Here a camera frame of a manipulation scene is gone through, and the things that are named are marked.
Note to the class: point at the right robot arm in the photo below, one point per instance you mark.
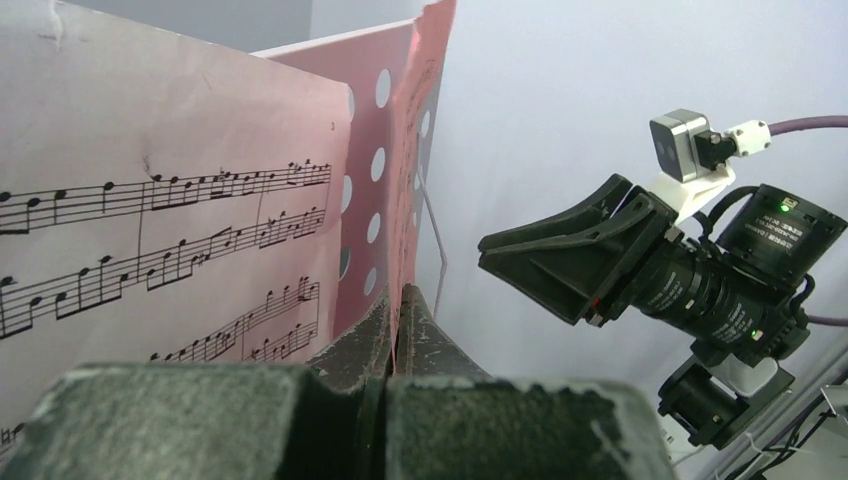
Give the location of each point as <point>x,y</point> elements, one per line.
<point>737,289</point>

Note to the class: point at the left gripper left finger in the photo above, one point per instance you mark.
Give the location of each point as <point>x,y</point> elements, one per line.
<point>323,419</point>

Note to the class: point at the pink sheet music page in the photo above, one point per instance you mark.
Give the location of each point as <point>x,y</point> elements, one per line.
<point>409,102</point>

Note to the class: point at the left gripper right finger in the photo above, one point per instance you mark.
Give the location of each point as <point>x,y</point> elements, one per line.
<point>447,419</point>

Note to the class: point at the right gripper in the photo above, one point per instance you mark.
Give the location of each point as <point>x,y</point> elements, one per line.
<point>580,264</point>

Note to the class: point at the white sheet music page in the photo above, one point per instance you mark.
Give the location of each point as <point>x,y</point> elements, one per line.
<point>162,199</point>

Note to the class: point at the lilac perforated music stand desk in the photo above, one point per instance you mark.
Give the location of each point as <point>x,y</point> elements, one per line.
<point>370,61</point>

